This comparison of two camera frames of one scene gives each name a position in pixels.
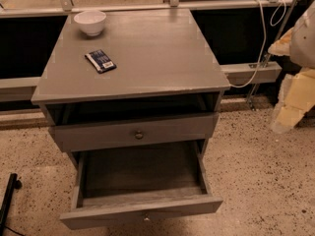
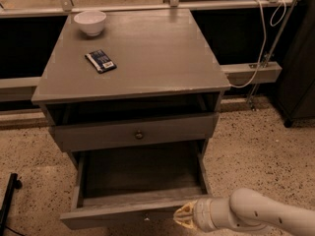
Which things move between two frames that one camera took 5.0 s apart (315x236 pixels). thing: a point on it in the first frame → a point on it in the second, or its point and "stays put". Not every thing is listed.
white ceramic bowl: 91,22 stays put
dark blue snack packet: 100,61 stays put
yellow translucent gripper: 303,43 → 201,214
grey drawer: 140,182 stays put
